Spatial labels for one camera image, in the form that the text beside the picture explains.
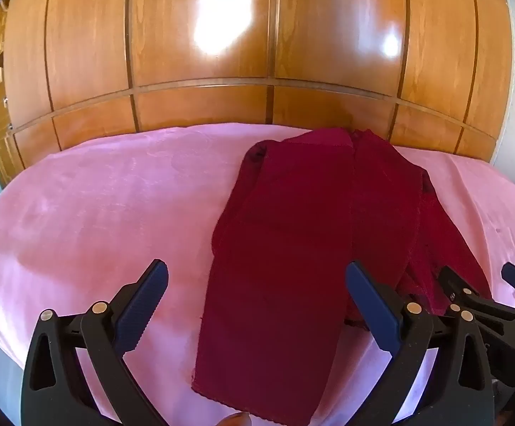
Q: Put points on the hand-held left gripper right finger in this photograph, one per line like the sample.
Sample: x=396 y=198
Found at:
x=370 y=299

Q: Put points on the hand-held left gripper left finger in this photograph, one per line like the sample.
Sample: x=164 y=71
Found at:
x=144 y=299

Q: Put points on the dark red garment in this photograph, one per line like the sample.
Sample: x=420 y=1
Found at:
x=284 y=248

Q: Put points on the pink blanket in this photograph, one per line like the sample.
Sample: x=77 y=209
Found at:
x=102 y=222

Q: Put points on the wooden wardrobe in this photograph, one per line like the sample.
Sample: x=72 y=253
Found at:
x=239 y=44

